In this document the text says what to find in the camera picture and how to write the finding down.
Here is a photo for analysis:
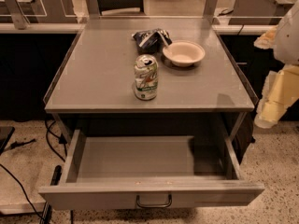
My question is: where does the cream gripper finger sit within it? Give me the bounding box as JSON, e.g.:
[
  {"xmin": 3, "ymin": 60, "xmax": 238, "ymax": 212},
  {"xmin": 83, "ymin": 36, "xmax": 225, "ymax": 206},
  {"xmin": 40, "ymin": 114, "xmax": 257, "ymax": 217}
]
[
  {"xmin": 254, "ymin": 64, "xmax": 299, "ymax": 129},
  {"xmin": 253, "ymin": 26, "xmax": 278, "ymax": 49}
]

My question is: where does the open grey top drawer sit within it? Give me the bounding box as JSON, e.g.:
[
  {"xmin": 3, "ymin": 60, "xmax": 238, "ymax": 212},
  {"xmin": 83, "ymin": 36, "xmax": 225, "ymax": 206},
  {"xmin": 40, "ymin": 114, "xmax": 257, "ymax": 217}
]
[{"xmin": 50, "ymin": 130, "xmax": 264, "ymax": 210}]

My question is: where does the blue chip bag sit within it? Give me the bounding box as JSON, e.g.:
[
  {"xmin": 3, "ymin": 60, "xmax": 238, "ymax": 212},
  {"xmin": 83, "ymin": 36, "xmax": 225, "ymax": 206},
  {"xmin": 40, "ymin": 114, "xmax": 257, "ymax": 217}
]
[{"xmin": 132, "ymin": 28, "xmax": 172, "ymax": 54}]

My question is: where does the crushed 7up soda can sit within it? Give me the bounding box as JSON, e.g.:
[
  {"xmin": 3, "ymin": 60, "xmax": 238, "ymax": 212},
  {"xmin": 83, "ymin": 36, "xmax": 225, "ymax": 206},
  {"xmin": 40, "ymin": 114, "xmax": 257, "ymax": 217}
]
[{"xmin": 134, "ymin": 54, "xmax": 158, "ymax": 101}]

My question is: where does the grey cabinet with top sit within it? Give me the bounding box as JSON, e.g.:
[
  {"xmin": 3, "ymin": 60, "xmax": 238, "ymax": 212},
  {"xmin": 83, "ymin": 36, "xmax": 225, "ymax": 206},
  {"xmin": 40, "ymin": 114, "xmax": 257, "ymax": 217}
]
[{"xmin": 42, "ymin": 15, "xmax": 260, "ymax": 165}]

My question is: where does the black power strip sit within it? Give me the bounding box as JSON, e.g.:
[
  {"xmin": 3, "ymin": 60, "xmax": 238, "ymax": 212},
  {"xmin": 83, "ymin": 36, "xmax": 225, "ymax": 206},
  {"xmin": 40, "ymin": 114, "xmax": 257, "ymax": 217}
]
[{"xmin": 39, "ymin": 165, "xmax": 62, "ymax": 224}]

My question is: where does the white round bowl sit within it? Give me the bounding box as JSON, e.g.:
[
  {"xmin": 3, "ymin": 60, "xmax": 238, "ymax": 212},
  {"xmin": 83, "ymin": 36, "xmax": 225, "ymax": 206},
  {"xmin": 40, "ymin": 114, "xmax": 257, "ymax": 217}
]
[{"xmin": 163, "ymin": 40, "xmax": 206, "ymax": 67}]

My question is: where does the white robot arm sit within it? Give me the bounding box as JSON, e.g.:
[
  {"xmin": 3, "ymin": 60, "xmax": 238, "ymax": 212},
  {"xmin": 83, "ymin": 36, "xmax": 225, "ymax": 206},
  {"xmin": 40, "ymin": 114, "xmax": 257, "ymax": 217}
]
[{"xmin": 254, "ymin": 1, "xmax": 299, "ymax": 129}]

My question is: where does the black floor cable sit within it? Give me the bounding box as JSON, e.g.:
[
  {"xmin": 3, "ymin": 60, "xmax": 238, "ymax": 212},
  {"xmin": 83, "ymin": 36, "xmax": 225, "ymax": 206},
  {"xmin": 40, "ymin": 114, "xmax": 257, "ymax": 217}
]
[{"xmin": 0, "ymin": 163, "xmax": 45, "ymax": 221}]

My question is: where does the black metal drawer handle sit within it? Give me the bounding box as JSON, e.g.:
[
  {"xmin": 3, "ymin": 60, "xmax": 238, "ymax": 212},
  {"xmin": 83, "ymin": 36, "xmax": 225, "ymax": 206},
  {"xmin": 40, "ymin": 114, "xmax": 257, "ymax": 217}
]
[{"xmin": 135, "ymin": 194, "xmax": 173, "ymax": 209}]

